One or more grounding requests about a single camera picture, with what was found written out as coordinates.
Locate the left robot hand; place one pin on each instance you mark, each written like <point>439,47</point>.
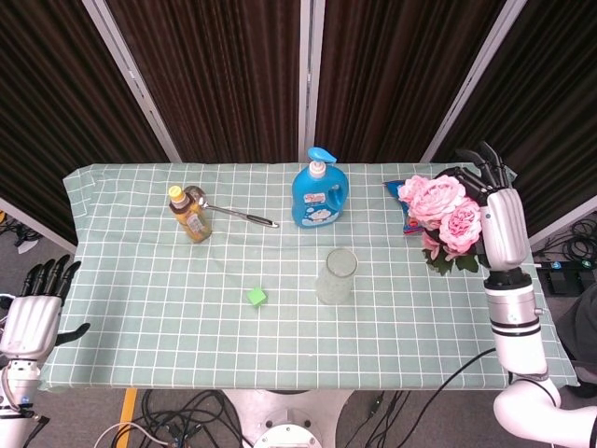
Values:
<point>32,317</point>

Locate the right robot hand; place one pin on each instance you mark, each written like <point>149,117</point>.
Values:
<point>499,219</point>

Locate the pink flower bouquet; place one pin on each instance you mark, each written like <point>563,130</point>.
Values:
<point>443,210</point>

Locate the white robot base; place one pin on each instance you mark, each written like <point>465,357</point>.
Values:
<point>287,420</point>

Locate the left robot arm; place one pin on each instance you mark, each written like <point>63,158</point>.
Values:
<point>18,401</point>

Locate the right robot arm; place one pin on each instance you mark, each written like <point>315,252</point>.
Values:
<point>527,354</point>

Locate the clear glass cup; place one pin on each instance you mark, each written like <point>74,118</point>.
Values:
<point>337,276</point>

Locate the black power box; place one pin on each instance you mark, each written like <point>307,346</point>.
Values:
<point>562,277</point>

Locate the blue snack bag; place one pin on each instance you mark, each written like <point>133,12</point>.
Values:
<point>394,189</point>

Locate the blue detergent pump bottle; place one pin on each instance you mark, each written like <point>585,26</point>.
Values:
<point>319,196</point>

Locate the yellow juice bottle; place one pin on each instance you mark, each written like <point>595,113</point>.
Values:
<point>191,214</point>

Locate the green cube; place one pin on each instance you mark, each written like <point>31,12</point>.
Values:
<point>257,297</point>

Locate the dark folding screen panels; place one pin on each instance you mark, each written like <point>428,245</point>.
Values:
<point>298,79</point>

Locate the green checkered tablecloth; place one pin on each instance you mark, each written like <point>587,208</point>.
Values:
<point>280,336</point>

